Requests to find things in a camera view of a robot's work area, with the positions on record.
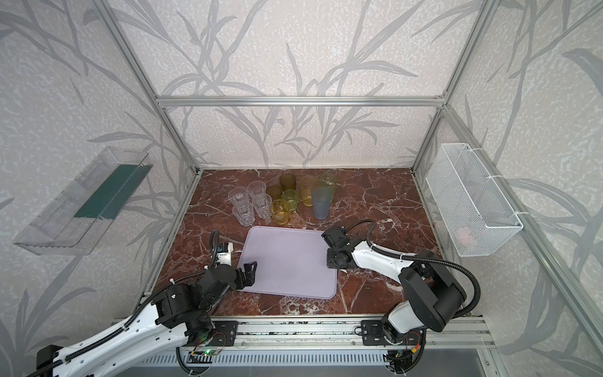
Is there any clear acrylic wall shelf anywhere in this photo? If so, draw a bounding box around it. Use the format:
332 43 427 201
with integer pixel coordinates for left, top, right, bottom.
14 147 153 255

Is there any amber dotted glass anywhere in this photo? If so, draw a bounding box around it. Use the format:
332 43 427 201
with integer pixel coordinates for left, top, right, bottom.
266 185 283 200
279 173 297 191

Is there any yellow short glass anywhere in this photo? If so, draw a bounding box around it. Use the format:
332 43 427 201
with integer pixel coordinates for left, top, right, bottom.
270 199 291 226

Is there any green sheet in shelf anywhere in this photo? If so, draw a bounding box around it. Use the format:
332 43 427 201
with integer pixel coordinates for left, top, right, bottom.
75 164 153 220

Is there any white wire mesh basket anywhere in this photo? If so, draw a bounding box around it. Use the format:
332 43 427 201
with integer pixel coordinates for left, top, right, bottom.
426 143 524 257

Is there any amber dotted glass front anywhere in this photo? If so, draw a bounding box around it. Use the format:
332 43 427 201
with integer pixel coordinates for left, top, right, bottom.
266 185 283 200

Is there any green short glass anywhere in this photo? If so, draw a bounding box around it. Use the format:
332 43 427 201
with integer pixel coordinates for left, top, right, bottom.
282 189 299 211

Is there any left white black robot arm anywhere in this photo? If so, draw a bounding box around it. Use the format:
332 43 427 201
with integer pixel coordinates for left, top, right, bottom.
33 231 258 376

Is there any pink object in basket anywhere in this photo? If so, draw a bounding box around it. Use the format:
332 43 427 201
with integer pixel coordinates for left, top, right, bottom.
456 228 476 248

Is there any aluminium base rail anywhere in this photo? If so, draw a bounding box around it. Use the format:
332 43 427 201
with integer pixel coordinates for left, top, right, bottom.
96 314 496 352

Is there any tall blue frosted glass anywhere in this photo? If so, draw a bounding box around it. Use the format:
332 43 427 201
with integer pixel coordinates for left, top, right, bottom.
312 186 333 220

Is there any tall green glass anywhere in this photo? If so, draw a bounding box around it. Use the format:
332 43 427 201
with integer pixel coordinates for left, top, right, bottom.
318 171 339 198

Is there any amber dotted glass rear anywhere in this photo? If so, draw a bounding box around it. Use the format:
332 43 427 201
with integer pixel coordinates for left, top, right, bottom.
279 173 297 191

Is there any lilac plastic tray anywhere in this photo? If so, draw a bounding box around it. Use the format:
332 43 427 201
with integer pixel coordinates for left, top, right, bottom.
239 226 338 299

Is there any clear faceted glass front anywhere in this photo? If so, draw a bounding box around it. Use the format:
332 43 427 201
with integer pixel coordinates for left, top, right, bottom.
232 203 255 227

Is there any clear faceted glass middle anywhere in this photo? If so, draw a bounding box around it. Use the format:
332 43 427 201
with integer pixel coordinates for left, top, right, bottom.
252 193 273 220

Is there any horizontal aluminium frame bar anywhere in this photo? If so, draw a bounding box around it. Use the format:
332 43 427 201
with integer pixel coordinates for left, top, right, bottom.
155 96 444 107

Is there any clear faceted glass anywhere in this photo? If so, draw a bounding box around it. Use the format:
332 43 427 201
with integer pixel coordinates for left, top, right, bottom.
252 193 273 220
232 203 255 227

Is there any tall yellow glass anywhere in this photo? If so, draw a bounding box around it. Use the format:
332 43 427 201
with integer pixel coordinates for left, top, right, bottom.
297 174 317 207

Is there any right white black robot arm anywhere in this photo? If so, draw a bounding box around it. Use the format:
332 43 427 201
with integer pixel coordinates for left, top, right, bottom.
322 226 481 375

